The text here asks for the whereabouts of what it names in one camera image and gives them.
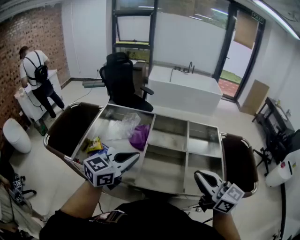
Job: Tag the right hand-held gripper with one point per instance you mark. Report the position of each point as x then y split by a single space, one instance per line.
228 198

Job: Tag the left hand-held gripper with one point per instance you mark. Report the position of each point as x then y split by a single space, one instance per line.
99 170

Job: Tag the blue snack packet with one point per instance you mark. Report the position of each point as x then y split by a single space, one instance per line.
103 150

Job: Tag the purple cloth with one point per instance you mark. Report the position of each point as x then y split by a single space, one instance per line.
140 138

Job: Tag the clear plastic bag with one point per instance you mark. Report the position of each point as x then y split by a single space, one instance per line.
127 124

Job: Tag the yellow snack packet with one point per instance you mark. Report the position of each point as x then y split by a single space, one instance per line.
93 144

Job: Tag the steel compartment sorting table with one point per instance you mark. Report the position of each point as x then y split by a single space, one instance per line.
168 164

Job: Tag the person's right forearm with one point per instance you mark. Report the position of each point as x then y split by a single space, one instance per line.
226 225

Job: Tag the person's left forearm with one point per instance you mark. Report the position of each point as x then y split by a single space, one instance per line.
80 201

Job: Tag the person's black shirt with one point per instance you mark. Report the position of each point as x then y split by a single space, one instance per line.
145 222

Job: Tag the black swivel chair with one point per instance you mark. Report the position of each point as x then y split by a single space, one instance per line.
274 145

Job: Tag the white rounded machine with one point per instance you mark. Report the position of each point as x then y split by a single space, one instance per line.
283 168

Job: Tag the black office chair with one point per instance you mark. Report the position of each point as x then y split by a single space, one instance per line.
122 79

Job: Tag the grey rolled mat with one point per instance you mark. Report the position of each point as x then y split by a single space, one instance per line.
92 84

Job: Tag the white bathtub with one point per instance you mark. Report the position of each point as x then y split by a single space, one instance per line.
185 93

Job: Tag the black console table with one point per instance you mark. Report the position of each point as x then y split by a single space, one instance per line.
274 114

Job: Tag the black bathtub faucet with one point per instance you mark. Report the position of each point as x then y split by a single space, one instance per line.
191 68

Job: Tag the white vanity cabinet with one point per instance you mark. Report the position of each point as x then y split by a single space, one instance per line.
28 105

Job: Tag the white toilet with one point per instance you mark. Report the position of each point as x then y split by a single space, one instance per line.
16 136

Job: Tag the beige fabric heap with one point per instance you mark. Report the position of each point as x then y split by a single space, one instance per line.
16 218

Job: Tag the cardboard sheet on door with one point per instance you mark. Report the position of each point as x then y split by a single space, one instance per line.
246 30

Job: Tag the green exit sign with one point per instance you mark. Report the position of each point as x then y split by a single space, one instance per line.
258 18

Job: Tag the ceiling strip light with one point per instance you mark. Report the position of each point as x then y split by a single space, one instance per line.
279 16

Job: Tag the cardboard sheet against wall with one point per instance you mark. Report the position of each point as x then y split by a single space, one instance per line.
255 98

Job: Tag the black window frame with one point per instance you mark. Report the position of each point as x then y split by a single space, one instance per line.
152 28

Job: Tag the black glass door frame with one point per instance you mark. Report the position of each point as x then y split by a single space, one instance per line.
225 47

